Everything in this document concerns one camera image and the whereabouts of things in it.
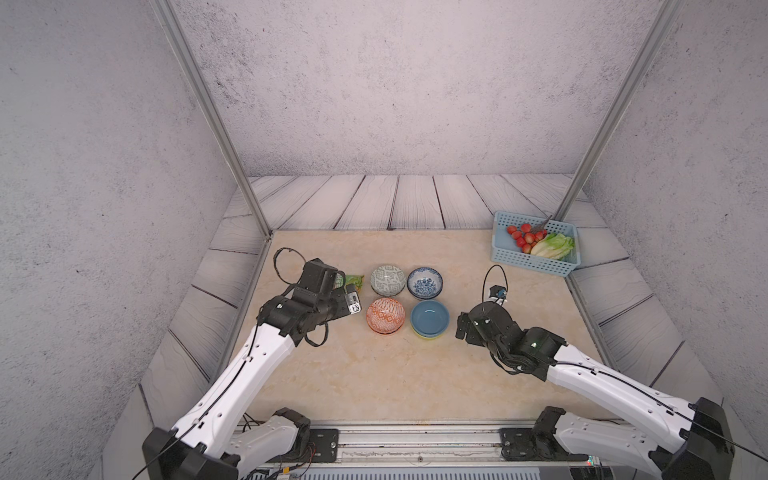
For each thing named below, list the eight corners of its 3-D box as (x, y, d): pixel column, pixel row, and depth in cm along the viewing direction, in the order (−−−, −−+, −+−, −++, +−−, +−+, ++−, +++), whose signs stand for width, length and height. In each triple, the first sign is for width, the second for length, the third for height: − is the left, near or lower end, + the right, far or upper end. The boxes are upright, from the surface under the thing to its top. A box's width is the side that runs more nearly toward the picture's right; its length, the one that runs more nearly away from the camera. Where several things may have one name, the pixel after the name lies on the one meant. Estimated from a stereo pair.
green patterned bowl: (387, 307, 100) (386, 297, 96) (365, 288, 106) (363, 277, 101) (410, 288, 105) (410, 277, 101) (388, 270, 111) (387, 259, 106)
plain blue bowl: (411, 341, 92) (412, 332, 88) (410, 310, 100) (410, 300, 95) (448, 341, 92) (451, 332, 88) (444, 310, 100) (446, 300, 95)
